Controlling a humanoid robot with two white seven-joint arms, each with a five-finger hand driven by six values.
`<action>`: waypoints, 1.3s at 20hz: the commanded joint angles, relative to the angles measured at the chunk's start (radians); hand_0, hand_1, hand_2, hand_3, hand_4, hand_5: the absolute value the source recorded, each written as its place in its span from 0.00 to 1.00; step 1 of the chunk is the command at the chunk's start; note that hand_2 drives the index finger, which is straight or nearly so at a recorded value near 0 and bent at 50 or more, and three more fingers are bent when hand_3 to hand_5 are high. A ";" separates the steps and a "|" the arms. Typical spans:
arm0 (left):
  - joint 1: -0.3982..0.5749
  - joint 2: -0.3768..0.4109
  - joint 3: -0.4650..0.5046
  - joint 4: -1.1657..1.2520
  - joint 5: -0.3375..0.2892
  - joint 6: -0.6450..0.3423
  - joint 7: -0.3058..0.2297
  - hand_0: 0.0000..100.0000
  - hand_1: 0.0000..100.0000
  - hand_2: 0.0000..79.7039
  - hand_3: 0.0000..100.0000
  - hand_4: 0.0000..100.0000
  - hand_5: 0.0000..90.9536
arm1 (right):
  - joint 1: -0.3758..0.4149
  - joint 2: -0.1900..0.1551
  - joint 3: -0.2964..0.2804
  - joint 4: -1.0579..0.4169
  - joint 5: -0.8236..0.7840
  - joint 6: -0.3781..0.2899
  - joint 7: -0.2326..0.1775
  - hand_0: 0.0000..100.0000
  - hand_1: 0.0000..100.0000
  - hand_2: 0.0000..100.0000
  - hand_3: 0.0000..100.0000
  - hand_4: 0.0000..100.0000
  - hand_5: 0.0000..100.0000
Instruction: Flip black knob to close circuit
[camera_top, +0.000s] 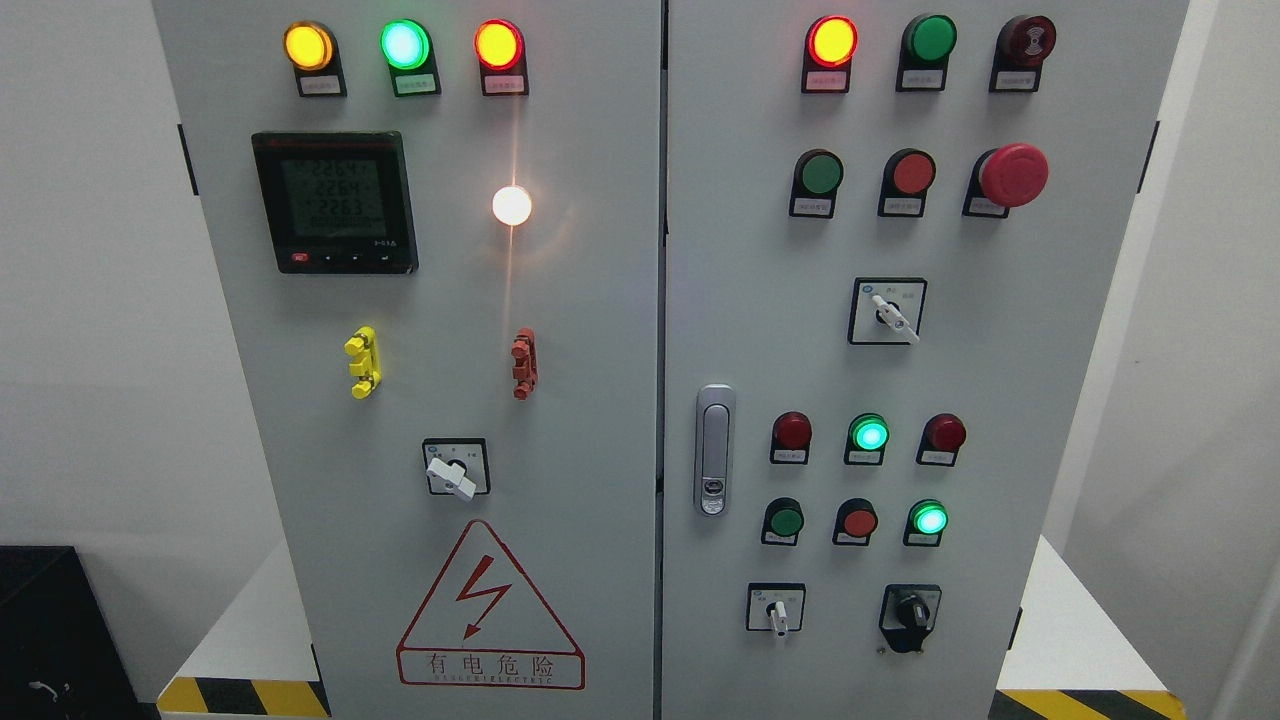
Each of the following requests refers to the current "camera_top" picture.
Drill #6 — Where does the red terminal connector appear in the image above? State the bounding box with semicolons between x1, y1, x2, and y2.
509;327;539;401

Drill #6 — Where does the red-orange indicator light left door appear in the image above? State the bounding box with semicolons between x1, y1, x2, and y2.
474;18;529;96

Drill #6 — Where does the grey right cabinet door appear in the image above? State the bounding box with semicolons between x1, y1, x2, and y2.
660;1;1188;719

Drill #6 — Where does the white lit indicator lamp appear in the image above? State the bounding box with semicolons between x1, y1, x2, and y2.
492;184;532;227

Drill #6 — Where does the grey cabinet door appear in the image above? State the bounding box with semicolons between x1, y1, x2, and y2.
154;1;662;719
660;1;1188;719

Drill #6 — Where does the white selector switch upper right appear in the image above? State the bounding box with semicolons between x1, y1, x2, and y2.
847;277;928;345

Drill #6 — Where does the red push button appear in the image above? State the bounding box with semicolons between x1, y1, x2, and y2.
832;498;879;547
877;149;937;218

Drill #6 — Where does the dark red indicator right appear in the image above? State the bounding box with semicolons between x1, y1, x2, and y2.
916;413;966;468

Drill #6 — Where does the grey left cabinet door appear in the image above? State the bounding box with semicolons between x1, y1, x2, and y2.
154;1;662;719

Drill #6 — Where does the red lit indicator right door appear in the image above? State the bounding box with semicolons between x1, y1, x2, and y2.
801;15;859;94

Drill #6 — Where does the white cabinet base platform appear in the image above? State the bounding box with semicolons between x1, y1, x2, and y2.
157;541;1187;719

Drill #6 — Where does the green lit push button lower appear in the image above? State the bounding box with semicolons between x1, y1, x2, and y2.
902;498;948;548

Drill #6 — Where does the black box lower left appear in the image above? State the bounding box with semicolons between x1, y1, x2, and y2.
1;546;146;719

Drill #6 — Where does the red emergency stop mushroom button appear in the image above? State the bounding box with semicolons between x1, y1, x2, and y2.
963;142;1050;219

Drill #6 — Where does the yellow indicator light top left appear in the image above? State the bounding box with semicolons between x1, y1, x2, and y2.
282;20;347;97

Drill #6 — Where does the silver door handle lock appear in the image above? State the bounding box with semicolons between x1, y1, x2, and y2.
694;384;736;518

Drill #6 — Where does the green lit indicator light top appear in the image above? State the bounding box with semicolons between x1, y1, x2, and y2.
380;18;442;97

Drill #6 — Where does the black rotary knob switch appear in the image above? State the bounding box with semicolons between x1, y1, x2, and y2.
879;584;942;653

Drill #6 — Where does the green indicator light top right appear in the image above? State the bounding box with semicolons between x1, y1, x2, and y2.
895;14;957;92

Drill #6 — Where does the green push button upper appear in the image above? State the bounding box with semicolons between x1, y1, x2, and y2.
788;149;844;219

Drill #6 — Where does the white selector switch lower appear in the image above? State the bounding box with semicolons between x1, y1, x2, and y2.
745;582;806;638

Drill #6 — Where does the red high voltage warning sticker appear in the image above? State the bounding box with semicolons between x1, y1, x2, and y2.
396;519;586;691

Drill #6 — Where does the black digital power meter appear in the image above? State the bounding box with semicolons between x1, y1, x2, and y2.
251;131;419;275

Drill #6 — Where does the white selector switch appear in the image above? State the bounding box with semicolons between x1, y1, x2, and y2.
847;277;928;345
745;582;806;638

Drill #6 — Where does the green lit indicator middle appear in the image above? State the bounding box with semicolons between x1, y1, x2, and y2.
844;413;890;466

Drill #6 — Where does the yellow terminal connector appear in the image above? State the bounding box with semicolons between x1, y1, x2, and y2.
344;325;381;400

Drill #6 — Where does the dark red indicator left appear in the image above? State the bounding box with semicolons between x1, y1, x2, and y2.
769;411;813;465

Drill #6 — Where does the red push button lower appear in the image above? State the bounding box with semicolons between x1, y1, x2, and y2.
832;498;879;547

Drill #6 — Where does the red push button upper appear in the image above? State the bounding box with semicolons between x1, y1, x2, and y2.
877;149;937;218

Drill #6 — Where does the white selector switch left door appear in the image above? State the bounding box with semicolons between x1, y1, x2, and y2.
422;437;492;502

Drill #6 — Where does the dark red indicator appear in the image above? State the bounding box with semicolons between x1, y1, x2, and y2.
916;413;966;468
769;411;813;465

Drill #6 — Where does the dark red buzzer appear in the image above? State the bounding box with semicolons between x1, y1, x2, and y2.
989;15;1057;94

